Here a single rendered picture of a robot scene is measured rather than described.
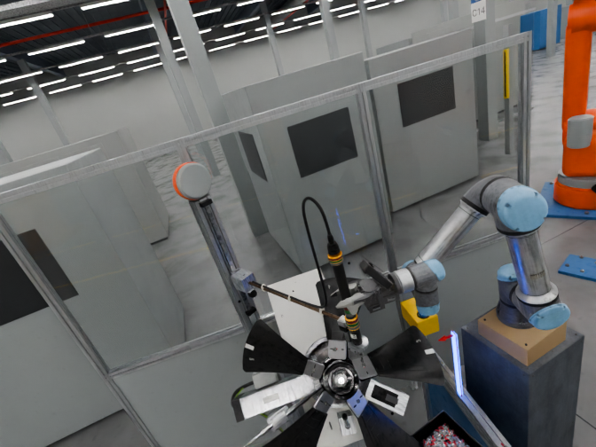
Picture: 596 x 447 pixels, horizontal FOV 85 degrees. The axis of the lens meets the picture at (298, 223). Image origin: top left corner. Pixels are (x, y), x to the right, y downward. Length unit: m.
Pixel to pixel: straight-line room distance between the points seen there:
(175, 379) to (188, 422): 0.36
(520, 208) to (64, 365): 3.11
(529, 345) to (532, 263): 0.39
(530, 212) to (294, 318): 0.95
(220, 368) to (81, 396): 1.57
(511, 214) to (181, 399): 1.97
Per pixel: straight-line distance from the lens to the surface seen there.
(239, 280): 1.51
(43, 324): 3.09
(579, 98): 4.71
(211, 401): 2.33
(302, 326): 1.48
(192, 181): 1.44
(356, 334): 1.15
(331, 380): 1.22
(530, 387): 1.59
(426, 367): 1.31
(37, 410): 3.56
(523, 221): 1.10
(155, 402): 2.34
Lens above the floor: 2.15
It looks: 23 degrees down
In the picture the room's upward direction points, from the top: 17 degrees counter-clockwise
